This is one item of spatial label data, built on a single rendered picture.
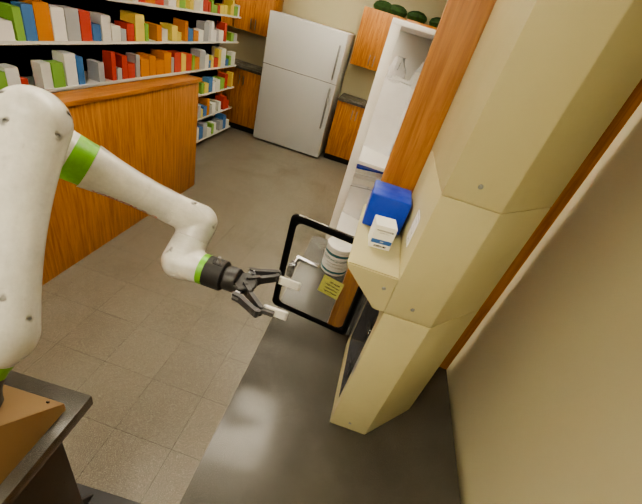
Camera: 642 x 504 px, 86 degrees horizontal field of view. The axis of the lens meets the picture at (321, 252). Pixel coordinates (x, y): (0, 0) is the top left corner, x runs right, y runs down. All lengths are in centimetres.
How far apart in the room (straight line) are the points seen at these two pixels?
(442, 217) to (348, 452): 74
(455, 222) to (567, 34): 31
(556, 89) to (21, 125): 87
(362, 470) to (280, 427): 25
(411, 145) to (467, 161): 39
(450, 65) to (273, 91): 499
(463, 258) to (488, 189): 14
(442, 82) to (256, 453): 106
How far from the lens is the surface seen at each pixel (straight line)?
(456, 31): 98
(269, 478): 106
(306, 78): 569
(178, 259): 105
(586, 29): 65
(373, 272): 74
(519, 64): 63
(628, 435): 85
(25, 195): 82
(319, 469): 109
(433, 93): 99
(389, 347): 88
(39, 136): 83
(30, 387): 124
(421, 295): 77
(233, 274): 102
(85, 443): 220
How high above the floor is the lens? 191
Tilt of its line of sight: 33 degrees down
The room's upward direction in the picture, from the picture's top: 17 degrees clockwise
